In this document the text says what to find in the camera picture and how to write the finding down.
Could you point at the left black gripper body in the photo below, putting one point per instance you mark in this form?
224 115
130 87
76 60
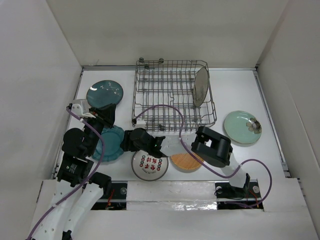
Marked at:
101 120

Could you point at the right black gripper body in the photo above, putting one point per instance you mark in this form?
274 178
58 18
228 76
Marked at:
133 146

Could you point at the teal scalloped plate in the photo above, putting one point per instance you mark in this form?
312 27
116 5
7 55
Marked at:
113 137

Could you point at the cream plate tree drawing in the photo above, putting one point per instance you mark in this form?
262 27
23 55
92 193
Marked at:
200 87

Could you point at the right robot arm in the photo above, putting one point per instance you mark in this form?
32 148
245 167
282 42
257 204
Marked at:
212 149

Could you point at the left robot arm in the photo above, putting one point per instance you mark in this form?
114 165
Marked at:
78 184

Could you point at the dark teal blossom plate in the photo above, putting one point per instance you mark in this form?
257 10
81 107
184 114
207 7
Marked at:
103 93

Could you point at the white plate red characters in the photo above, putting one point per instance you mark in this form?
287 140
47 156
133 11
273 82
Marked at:
147 167

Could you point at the round woven bamboo tray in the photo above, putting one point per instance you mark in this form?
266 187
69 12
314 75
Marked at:
185 162

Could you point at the light green flower plate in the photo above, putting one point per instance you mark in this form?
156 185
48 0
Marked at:
242 127

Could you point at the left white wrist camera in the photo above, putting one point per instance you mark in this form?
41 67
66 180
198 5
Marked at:
80 107

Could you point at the grey wire dish rack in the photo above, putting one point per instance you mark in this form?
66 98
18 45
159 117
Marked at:
163 96

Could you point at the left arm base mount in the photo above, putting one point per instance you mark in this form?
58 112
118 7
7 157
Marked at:
115 200

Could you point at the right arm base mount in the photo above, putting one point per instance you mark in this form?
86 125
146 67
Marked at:
225 194

